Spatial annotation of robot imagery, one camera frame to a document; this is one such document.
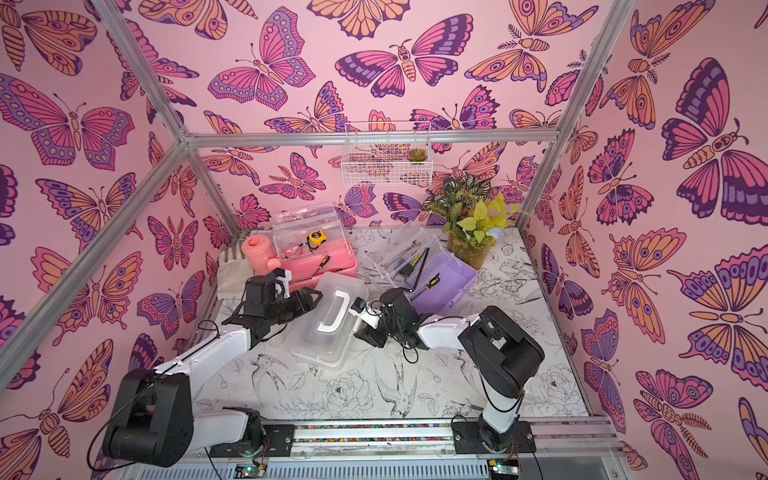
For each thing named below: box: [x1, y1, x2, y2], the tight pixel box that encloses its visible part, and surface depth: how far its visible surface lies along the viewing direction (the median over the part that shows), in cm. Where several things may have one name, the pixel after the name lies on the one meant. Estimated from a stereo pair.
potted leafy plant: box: [423, 175, 520, 270], surface depth 99 cm
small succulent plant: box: [407, 147, 428, 162], surface depth 94 cm
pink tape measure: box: [285, 245, 302, 258], surface depth 105 cm
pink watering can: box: [242, 234, 282, 276], surface depth 103 cm
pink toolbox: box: [272, 201, 358, 289], surface depth 109 cm
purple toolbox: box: [366, 223, 479, 317], surface depth 103 cm
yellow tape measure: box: [309, 230, 327, 245], surface depth 108 cm
